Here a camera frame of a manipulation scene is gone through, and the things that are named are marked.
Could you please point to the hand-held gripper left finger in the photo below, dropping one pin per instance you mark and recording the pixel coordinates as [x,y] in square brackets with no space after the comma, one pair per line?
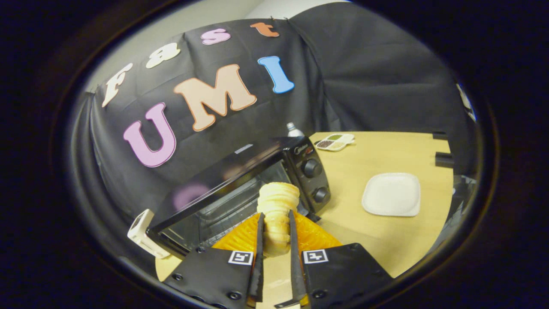
[214,279]

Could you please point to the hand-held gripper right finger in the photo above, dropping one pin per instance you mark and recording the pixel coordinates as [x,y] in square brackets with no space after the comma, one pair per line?
[343,274]

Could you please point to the spiral bread roll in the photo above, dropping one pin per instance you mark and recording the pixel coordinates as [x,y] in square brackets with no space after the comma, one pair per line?
[278,201]

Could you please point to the black toaster oven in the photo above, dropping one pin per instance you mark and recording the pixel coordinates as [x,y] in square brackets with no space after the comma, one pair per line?
[309,171]

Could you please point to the white pop-up toaster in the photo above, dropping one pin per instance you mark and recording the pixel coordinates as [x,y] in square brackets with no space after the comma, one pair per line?
[143,234]

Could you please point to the white square plate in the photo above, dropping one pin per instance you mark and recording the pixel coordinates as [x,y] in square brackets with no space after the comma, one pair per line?
[391,194]

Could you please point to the white divided dish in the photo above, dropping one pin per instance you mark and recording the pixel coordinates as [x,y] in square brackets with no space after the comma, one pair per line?
[334,142]

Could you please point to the clear water bottle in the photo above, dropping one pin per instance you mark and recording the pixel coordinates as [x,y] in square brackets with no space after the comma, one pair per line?
[294,130]

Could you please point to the black table clamp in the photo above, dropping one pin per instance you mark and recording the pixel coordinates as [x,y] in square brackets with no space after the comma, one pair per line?
[440,135]
[444,159]

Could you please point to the black backdrop cloth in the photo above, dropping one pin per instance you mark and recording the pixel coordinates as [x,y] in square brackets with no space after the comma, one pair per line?
[364,64]

